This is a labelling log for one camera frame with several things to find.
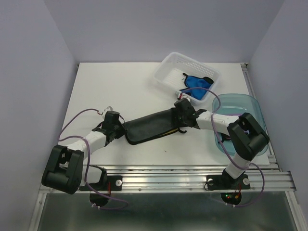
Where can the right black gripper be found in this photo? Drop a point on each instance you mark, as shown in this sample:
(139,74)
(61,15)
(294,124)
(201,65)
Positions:
(180,124)

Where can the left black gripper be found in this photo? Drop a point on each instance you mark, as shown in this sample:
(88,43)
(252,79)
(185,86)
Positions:
(122,131)

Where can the blue towel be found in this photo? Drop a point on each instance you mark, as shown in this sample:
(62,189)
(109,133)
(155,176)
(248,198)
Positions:
(196,86)

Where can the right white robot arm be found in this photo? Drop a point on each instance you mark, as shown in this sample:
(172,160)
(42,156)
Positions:
(245,133)

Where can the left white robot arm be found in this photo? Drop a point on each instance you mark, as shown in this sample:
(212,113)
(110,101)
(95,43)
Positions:
(64,170)

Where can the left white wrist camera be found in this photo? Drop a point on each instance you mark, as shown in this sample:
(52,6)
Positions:
(104,111)

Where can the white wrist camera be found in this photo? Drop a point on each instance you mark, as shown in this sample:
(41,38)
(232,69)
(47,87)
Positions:
(183,96)
(104,111)

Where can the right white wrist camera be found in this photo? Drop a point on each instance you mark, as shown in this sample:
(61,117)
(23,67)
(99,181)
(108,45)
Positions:
(183,96)

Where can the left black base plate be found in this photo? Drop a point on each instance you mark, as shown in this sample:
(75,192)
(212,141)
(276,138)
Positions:
(108,183)

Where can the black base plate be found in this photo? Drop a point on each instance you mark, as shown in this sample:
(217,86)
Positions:
(224,183)
(108,183)

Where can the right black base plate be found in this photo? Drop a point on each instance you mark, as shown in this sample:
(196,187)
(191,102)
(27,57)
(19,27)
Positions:
(224,183)

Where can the aluminium rail frame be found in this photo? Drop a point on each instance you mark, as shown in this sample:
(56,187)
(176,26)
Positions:
(176,164)

